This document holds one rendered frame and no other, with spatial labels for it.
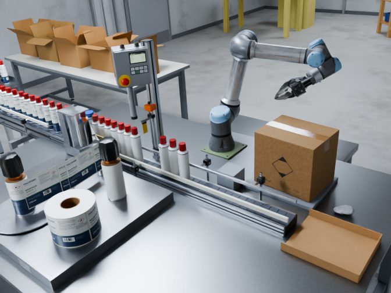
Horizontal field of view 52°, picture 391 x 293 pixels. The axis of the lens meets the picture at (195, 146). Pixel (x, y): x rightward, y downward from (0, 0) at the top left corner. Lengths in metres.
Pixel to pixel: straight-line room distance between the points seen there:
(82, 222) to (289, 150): 0.91
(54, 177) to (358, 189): 1.41
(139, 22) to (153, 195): 6.27
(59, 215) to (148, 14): 6.72
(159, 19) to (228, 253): 7.03
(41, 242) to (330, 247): 1.15
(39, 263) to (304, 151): 1.15
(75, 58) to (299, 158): 3.07
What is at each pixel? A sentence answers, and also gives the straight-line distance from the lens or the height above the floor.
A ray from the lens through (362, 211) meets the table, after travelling 1.92.
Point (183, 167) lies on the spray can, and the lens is 1.92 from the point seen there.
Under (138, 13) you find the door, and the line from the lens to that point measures 7.93.
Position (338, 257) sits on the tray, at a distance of 1.67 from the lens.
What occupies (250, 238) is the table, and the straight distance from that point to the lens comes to 1.71.
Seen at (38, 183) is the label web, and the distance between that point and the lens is 1.91.
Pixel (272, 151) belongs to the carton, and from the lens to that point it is 1.86.
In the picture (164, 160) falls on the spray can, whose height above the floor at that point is 0.97.
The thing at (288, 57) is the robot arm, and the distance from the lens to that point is 2.05.
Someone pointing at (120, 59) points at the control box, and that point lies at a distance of 2.01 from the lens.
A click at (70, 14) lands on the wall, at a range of 7.08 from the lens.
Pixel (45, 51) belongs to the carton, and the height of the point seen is 0.88.
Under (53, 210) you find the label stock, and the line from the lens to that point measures 1.69.
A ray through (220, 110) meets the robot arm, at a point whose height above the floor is 1.06.
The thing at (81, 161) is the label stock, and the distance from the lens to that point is 1.99.
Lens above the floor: 1.95
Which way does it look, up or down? 28 degrees down
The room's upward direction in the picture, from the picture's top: 4 degrees counter-clockwise
